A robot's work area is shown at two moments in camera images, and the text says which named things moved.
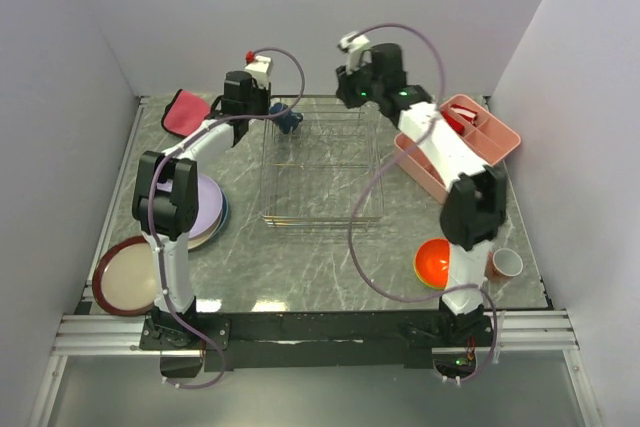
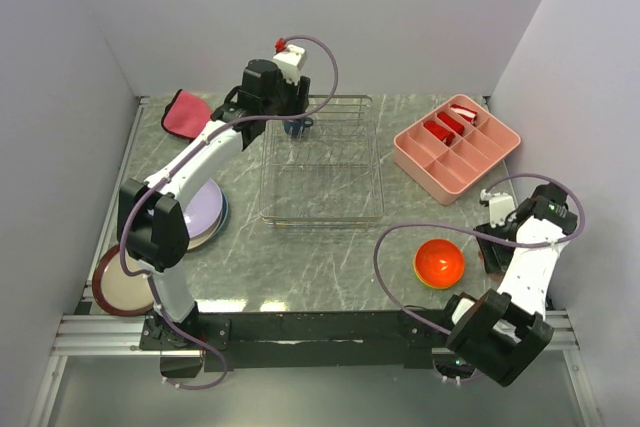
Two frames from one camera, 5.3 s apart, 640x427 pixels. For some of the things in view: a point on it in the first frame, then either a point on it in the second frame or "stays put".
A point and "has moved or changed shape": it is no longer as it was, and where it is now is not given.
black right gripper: x=343 y=86 → x=485 y=244
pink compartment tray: x=491 y=137 stays put
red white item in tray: x=465 y=113 stays put
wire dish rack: x=319 y=165 stays put
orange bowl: x=432 y=262 stays put
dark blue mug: x=288 y=121 has moved or changed shape
